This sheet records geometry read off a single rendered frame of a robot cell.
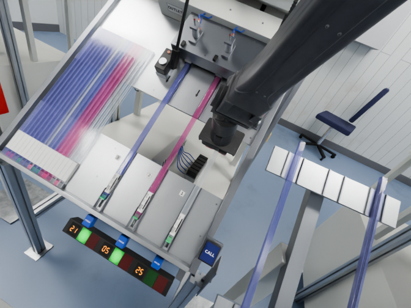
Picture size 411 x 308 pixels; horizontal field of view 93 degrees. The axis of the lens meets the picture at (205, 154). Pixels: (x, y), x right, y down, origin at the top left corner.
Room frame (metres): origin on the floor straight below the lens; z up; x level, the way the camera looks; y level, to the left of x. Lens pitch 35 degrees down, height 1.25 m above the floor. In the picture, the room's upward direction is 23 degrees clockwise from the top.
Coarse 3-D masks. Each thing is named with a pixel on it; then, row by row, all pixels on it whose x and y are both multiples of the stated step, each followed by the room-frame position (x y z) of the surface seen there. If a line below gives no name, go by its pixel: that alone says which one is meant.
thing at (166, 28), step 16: (128, 0) 0.82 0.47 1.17; (144, 0) 0.83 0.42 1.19; (112, 16) 0.75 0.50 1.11; (128, 16) 0.77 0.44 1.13; (144, 16) 0.78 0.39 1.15; (160, 16) 0.79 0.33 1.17; (128, 32) 0.72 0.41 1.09; (144, 32) 0.73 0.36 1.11; (160, 32) 0.74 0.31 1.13; (176, 32) 0.75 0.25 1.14; (160, 48) 0.70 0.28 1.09; (144, 80) 0.60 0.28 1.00; (160, 80) 0.61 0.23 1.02; (192, 80) 0.63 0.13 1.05; (208, 80) 0.65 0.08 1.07; (224, 80) 0.66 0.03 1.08; (160, 96) 0.57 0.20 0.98; (176, 96) 0.58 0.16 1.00; (192, 96) 0.60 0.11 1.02; (192, 112) 0.56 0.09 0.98; (208, 112) 0.57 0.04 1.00; (240, 128) 0.55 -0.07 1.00
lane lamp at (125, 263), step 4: (124, 256) 0.24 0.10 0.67; (128, 256) 0.24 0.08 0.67; (120, 260) 0.23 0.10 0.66; (124, 260) 0.23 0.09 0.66; (128, 260) 0.23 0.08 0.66; (132, 260) 0.23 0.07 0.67; (120, 264) 0.22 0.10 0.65; (124, 264) 0.22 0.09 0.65; (128, 264) 0.22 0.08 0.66; (124, 268) 0.21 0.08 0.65
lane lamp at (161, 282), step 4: (160, 276) 0.22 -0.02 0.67; (156, 280) 0.21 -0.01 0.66; (160, 280) 0.22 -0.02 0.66; (164, 280) 0.22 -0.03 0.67; (156, 284) 0.21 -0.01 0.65; (160, 284) 0.21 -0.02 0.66; (164, 284) 0.21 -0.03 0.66; (156, 288) 0.20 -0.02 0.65; (160, 288) 0.20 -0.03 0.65; (164, 288) 0.20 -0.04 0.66; (160, 292) 0.20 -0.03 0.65
